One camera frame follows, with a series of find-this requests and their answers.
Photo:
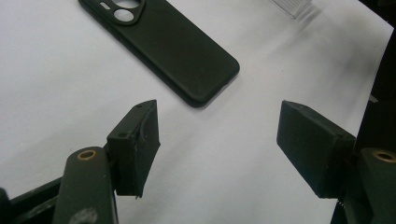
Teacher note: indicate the clear plastic packaging tray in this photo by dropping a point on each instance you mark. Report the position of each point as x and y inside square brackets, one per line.
[292, 6]

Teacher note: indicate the black phone case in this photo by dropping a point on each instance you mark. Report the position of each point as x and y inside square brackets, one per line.
[174, 46]

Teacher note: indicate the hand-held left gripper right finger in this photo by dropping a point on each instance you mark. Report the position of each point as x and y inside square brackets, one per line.
[314, 146]

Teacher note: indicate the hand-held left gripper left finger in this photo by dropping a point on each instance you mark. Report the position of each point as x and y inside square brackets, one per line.
[137, 149]

